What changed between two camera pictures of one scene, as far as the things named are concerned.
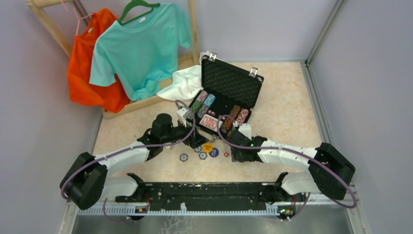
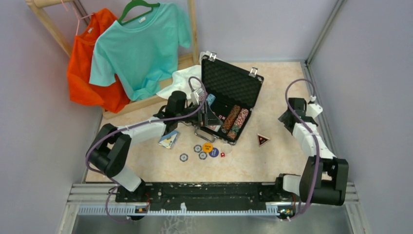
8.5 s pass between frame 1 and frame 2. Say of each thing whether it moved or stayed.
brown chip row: stayed
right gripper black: moved
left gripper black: moved
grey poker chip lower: stayed
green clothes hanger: stayed
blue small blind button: stayed
